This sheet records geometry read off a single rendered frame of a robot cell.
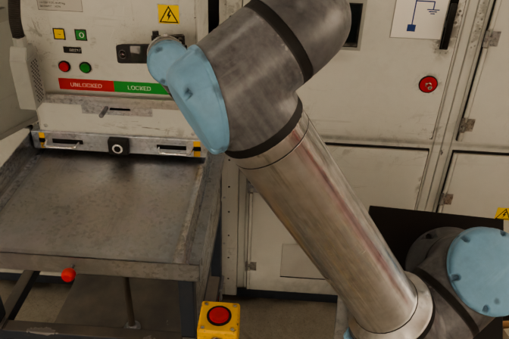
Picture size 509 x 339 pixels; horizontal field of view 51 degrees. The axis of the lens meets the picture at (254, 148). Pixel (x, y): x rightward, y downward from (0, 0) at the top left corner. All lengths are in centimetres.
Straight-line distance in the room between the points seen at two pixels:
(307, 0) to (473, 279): 57
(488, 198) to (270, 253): 84
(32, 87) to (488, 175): 150
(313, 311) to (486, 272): 143
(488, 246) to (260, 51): 58
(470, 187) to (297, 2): 153
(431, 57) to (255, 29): 121
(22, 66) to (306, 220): 101
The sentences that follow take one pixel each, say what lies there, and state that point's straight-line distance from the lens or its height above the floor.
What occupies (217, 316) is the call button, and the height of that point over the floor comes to 91.
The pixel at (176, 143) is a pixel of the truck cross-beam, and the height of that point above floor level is 91.
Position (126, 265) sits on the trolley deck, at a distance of 134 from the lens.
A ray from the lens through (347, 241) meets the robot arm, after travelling 75.
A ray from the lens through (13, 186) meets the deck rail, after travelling 164.
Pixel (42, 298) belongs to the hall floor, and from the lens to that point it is 249.
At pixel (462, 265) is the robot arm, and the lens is 98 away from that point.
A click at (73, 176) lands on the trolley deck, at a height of 85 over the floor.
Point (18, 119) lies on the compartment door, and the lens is 196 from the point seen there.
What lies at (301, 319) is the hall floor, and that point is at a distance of 231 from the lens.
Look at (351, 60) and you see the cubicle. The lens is 171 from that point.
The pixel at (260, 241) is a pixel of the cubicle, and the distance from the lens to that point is 212.
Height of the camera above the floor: 176
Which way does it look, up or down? 32 degrees down
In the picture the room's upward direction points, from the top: 2 degrees clockwise
